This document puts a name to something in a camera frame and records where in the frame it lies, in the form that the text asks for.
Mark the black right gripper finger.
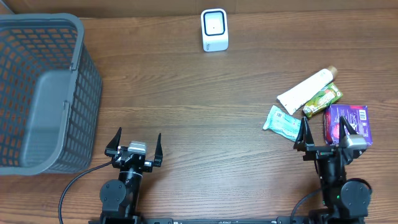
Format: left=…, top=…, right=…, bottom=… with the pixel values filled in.
left=339, top=116, right=357, bottom=146
left=294, top=116, right=315, bottom=152

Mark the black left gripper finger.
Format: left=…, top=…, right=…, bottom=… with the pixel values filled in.
left=105, top=127, right=122, bottom=151
left=153, top=133, right=163, bottom=167

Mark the purple sanitary pad pack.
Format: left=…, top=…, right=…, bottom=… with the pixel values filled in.
left=323, top=104, right=373, bottom=146

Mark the green yellow snack pouch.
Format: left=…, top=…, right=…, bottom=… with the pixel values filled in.
left=303, top=83, right=343, bottom=118

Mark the teal plastic packet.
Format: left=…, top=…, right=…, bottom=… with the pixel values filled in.
left=262, top=105, right=301, bottom=141

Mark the white bamboo print tube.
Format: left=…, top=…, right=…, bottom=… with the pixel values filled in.
left=277, top=66, right=338, bottom=115

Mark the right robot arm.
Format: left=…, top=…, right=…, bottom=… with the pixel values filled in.
left=290, top=116, right=373, bottom=224

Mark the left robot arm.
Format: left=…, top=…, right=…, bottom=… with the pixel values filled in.
left=99, top=128, right=163, bottom=224

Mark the white barcode scanner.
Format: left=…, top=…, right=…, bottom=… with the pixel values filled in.
left=200, top=8, right=229, bottom=52

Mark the grey plastic mesh basket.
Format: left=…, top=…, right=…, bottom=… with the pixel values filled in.
left=1, top=14, right=102, bottom=175

